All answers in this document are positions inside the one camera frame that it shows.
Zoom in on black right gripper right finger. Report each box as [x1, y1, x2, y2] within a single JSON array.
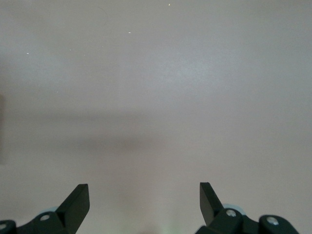
[[196, 181, 299, 234]]

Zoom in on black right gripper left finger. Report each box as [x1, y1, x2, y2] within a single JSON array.
[[0, 184, 90, 234]]

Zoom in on brown table cover sheet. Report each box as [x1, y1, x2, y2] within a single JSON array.
[[0, 0, 312, 234]]

